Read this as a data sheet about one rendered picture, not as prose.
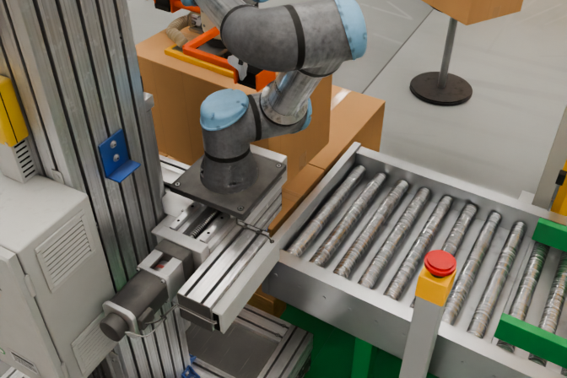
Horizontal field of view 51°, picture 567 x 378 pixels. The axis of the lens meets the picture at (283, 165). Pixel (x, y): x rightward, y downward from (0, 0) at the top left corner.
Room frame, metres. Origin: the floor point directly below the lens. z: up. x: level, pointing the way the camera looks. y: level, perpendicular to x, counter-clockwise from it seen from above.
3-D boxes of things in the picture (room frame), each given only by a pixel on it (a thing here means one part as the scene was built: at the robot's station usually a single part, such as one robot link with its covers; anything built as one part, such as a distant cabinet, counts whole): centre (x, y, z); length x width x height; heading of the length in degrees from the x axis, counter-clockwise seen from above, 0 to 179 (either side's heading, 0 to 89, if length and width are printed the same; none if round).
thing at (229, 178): (1.19, 0.14, 1.09); 0.15 x 0.15 x 0.10
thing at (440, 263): (0.89, -0.35, 1.02); 0.07 x 0.07 x 0.04
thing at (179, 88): (1.83, 0.18, 0.87); 0.60 x 0.40 x 0.40; 56
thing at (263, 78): (1.44, 0.08, 1.19); 0.09 x 0.08 x 0.05; 146
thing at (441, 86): (3.32, -1.03, 0.31); 0.40 x 0.40 x 0.62
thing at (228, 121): (1.19, 0.14, 1.20); 0.13 x 0.12 x 0.14; 110
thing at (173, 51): (1.75, 0.24, 1.09); 0.34 x 0.10 x 0.05; 56
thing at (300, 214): (1.61, -0.12, 0.58); 0.70 x 0.03 x 0.06; 149
